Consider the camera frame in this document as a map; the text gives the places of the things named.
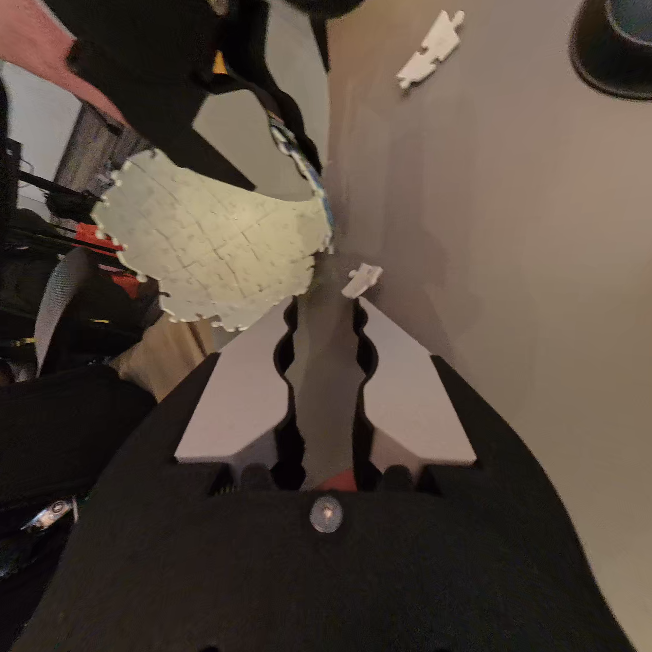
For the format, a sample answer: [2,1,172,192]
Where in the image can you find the white puzzle piece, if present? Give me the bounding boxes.
[396,10,465,91]
[340,263,384,300]

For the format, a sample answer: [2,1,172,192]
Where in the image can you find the black round ball stand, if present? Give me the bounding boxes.
[568,0,652,101]

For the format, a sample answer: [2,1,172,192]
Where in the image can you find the person's left hand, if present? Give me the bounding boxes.
[0,0,128,124]

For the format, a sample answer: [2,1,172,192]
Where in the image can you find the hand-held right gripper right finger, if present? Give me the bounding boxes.
[351,298,477,491]

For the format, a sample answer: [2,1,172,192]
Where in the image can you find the partly built puzzle ball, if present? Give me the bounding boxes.
[91,109,336,332]

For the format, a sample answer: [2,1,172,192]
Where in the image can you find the orange padded panel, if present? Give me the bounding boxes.
[76,223,144,298]

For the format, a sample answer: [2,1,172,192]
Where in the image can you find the person's beige trousers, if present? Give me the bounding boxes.
[109,318,216,403]

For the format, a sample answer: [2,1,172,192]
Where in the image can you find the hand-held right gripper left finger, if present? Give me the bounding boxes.
[174,296,306,491]

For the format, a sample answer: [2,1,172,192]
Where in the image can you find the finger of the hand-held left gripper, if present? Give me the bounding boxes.
[254,0,333,175]
[194,90,320,202]

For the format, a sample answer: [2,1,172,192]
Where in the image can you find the black metal bar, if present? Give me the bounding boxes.
[15,169,103,203]

